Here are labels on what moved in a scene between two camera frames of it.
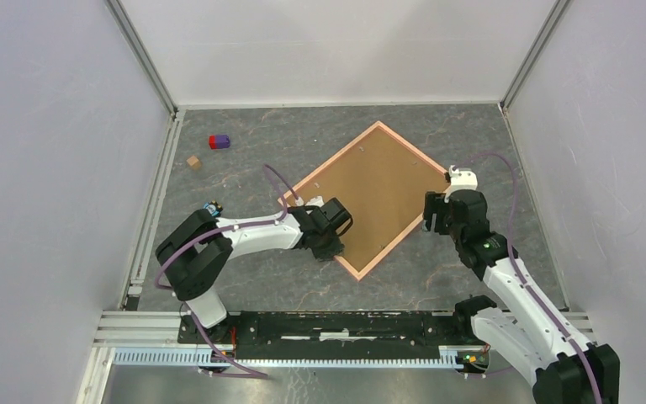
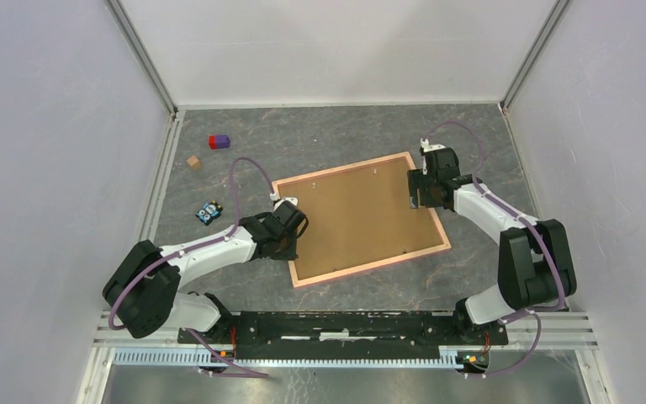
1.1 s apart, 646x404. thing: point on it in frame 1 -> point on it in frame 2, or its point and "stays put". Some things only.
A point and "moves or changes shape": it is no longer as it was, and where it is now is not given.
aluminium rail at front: [161, 327] stays put
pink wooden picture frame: [357, 275] -> [356, 269]
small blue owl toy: [214, 208] stays put
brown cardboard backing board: [380, 182] moves or changes shape
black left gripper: [335, 248] -> [290, 253]
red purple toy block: [219, 141] stays put
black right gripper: [434, 203] -> [415, 180]
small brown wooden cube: [193, 162] stays put
